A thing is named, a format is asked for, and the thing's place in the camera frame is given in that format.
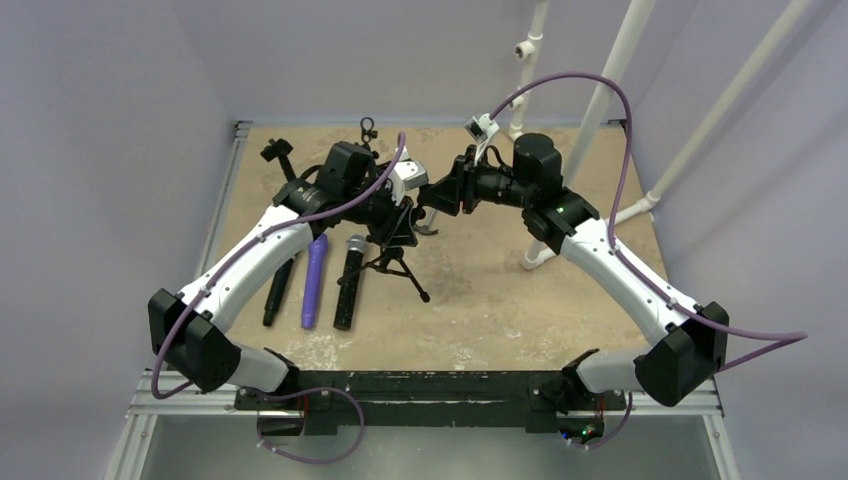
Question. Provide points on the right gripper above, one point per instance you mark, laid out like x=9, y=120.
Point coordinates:
x=469, y=183

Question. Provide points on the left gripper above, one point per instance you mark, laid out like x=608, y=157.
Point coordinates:
x=404, y=233

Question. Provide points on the black tripod stand shock mount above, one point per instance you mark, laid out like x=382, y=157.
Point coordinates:
x=390, y=261

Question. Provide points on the black microphone silver grille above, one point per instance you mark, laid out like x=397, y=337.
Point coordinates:
x=348, y=282

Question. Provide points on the purple microphone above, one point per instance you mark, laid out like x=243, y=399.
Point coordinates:
x=313, y=281

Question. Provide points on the black tripod stand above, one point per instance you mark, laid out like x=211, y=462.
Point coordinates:
x=368, y=133

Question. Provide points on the black wireless microphone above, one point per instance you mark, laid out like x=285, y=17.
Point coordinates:
x=276, y=293

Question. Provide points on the black round-base mic stand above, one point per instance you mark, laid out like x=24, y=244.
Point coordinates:
x=279, y=150

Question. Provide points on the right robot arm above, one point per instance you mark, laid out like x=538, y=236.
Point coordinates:
x=686, y=340

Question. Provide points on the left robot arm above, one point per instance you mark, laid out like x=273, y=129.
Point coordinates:
x=189, y=328

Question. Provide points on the small claw hammer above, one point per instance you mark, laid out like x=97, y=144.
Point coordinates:
x=426, y=228

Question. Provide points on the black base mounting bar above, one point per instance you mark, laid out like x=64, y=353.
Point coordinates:
x=535, y=401

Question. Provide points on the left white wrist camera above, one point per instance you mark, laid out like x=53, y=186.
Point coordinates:
x=405, y=177

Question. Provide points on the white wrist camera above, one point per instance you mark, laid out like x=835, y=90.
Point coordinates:
x=405, y=177
x=482, y=128

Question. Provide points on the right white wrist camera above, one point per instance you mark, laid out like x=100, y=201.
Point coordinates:
x=482, y=128

